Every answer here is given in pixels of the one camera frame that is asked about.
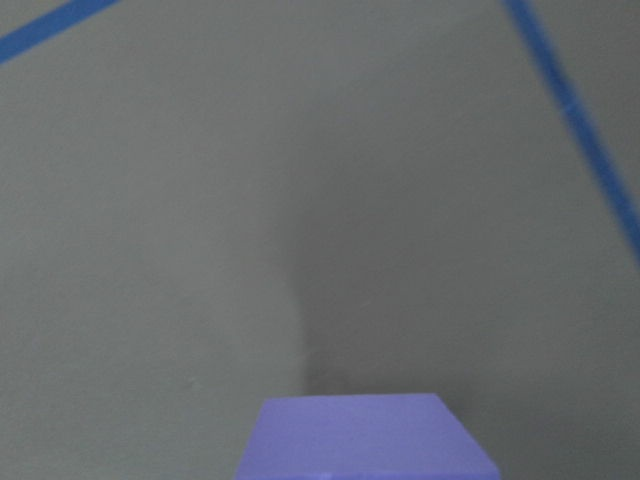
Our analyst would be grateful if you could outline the purple foam block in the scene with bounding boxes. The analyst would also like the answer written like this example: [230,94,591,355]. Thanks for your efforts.
[235,393,501,479]

